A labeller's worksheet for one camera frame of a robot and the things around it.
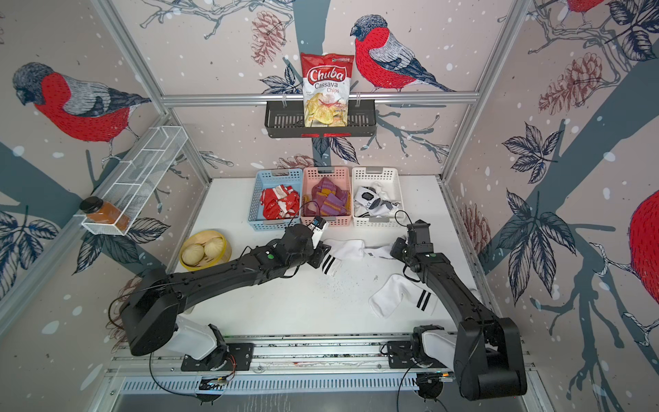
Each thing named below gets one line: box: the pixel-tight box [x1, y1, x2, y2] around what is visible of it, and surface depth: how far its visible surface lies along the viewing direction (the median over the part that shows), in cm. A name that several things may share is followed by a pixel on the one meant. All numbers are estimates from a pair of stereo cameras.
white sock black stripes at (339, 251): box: [320, 239, 393, 277], surface depth 95 cm
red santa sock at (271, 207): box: [259, 187, 282, 220], surface depth 109 cm
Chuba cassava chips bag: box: [300, 52, 355, 128], surface depth 87 cm
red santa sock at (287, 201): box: [272, 184, 300, 219], surface depth 108 cm
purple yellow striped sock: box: [303, 176, 351, 217], surface depth 110 cm
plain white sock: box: [368, 273, 439, 319], surface depth 87 cm
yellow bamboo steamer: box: [179, 230, 233, 272], surface depth 92 cm
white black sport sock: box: [354, 186, 386, 217], surface depth 108 cm
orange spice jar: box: [79, 195, 131, 232], surface depth 63 cm
